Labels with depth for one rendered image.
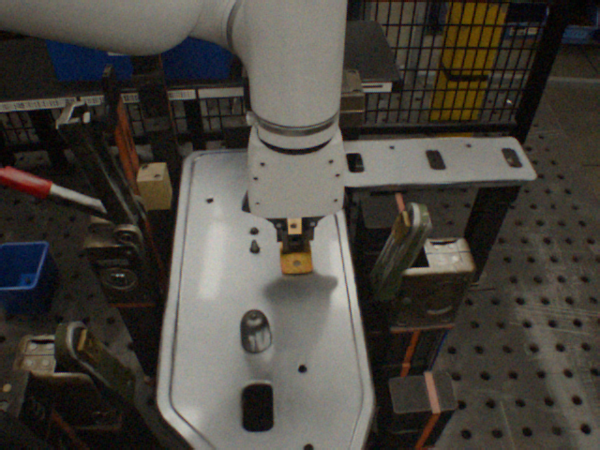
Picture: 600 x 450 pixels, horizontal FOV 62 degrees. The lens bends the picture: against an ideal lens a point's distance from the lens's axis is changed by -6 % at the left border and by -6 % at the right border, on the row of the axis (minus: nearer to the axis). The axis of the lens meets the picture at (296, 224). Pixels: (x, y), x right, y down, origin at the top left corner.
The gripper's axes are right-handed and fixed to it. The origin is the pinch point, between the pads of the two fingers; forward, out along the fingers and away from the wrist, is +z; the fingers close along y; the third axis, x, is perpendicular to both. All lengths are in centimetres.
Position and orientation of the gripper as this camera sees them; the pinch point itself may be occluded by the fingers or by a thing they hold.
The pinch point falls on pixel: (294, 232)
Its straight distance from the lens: 62.8
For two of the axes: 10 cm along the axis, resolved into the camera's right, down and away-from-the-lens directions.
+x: -0.6, -7.4, 6.7
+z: 0.0, 6.7, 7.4
